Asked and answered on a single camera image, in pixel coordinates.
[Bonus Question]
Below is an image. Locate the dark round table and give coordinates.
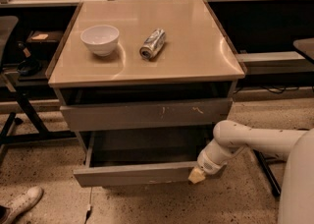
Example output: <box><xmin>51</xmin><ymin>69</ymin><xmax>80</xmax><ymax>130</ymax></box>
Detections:
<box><xmin>293</xmin><ymin>38</ymin><xmax>314</xmax><ymax>64</ymax></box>

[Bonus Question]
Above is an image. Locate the black coiled cable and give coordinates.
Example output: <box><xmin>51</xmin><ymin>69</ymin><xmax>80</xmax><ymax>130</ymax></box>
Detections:
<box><xmin>17</xmin><ymin>58</ymin><xmax>43</xmax><ymax>77</ymax></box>

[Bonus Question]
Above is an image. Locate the black box with note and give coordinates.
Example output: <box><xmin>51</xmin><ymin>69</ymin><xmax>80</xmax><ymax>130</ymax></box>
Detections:
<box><xmin>26</xmin><ymin>30</ymin><xmax>63</xmax><ymax>60</ymax></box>

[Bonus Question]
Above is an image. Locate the black desk frame left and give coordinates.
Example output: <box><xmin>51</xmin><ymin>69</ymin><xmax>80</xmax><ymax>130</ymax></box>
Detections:
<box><xmin>0</xmin><ymin>70</ymin><xmax>78</xmax><ymax>167</ymax></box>

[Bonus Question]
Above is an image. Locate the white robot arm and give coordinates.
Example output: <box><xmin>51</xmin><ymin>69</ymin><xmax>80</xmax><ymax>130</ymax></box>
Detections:
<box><xmin>188</xmin><ymin>120</ymin><xmax>314</xmax><ymax>224</ymax></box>

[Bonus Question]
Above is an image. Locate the grey drawer cabinet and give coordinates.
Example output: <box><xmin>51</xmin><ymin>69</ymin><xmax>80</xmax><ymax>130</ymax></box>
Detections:
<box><xmin>45</xmin><ymin>0</ymin><xmax>248</xmax><ymax>147</ymax></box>

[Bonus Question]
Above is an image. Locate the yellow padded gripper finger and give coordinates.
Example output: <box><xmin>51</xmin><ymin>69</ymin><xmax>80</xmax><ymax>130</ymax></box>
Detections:
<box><xmin>188</xmin><ymin>167</ymin><xmax>206</xmax><ymax>184</ymax></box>

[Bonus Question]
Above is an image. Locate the black table leg bar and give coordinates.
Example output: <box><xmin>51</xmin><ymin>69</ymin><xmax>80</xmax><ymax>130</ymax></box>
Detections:
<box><xmin>254</xmin><ymin>150</ymin><xmax>281</xmax><ymax>197</ymax></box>

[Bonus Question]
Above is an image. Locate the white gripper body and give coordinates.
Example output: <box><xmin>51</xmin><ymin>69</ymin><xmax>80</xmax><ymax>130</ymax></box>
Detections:
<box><xmin>197</xmin><ymin>149</ymin><xmax>228</xmax><ymax>175</ymax></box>

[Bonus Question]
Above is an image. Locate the white ceramic bowl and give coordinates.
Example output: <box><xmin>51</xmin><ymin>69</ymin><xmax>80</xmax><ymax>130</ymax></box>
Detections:
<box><xmin>80</xmin><ymin>25</ymin><xmax>120</xmax><ymax>56</ymax></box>

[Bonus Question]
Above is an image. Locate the white sneaker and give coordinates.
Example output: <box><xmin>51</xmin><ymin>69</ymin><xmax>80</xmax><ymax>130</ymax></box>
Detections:
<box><xmin>0</xmin><ymin>186</ymin><xmax>44</xmax><ymax>224</ymax></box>

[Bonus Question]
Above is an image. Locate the silver soda can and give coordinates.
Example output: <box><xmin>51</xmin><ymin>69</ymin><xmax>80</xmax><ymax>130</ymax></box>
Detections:
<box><xmin>139</xmin><ymin>28</ymin><xmax>166</xmax><ymax>60</ymax></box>

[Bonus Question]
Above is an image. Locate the dark office chair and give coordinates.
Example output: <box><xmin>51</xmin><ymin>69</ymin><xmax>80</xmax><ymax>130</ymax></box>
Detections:
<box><xmin>0</xmin><ymin>16</ymin><xmax>19</xmax><ymax>68</ymax></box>

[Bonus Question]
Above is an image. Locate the grey drawer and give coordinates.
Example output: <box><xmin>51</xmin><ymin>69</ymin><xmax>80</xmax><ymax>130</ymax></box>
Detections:
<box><xmin>74</xmin><ymin>126</ymin><xmax>213</xmax><ymax>187</ymax></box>
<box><xmin>60</xmin><ymin>98</ymin><xmax>233</xmax><ymax>132</ymax></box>

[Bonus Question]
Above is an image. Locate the white cable on floor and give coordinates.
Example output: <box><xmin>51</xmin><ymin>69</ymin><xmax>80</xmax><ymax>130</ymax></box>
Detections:
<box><xmin>82</xmin><ymin>187</ymin><xmax>94</xmax><ymax>224</ymax></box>

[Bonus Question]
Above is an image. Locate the grey top drawer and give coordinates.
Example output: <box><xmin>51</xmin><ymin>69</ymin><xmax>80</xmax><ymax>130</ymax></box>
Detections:
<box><xmin>60</xmin><ymin>98</ymin><xmax>233</xmax><ymax>132</ymax></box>

